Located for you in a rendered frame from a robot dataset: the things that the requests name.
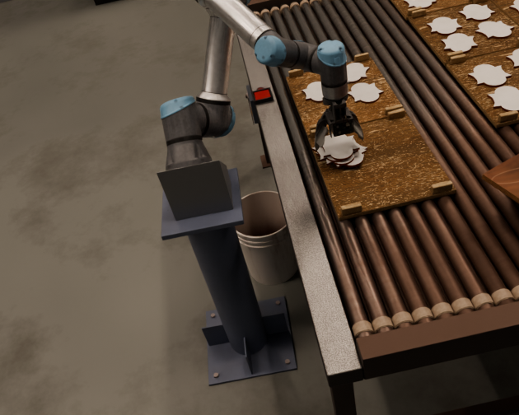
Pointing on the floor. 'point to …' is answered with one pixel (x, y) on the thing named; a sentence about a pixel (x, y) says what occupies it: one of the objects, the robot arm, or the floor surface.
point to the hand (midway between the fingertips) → (338, 144)
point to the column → (233, 298)
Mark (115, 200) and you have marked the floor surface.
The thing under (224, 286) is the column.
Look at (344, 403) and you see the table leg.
